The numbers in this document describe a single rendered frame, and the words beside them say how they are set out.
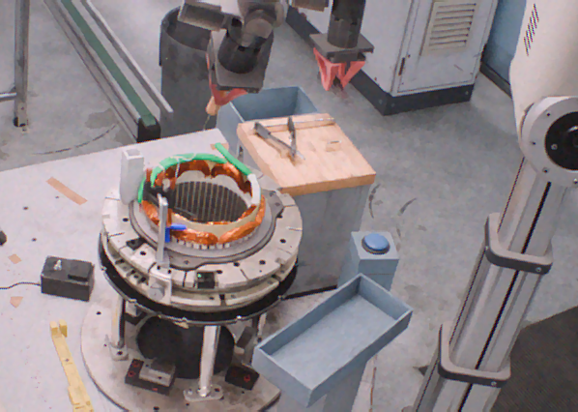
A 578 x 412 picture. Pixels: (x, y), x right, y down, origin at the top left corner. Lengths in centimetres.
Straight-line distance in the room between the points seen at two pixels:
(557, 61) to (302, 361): 58
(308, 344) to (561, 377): 170
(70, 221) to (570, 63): 115
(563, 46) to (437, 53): 274
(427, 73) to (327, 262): 221
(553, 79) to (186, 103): 210
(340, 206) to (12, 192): 72
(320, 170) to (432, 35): 219
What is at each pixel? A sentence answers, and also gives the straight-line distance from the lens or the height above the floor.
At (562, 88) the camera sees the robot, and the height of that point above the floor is 150.
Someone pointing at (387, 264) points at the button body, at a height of 102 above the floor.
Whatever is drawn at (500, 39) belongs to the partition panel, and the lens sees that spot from 421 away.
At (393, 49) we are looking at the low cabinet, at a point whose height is 31.
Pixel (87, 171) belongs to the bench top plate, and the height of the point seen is 78.
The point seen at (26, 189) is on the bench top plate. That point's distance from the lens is 207.
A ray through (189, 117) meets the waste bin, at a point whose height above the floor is 29.
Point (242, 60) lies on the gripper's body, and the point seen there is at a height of 142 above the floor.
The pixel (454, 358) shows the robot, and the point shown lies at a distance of 163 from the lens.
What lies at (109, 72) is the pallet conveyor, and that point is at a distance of 252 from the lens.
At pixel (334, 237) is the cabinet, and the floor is 92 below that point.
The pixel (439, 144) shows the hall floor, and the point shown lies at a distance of 389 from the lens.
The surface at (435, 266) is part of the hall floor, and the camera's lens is 328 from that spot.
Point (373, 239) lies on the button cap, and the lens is 163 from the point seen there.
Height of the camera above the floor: 205
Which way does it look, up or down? 38 degrees down
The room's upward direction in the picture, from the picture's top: 11 degrees clockwise
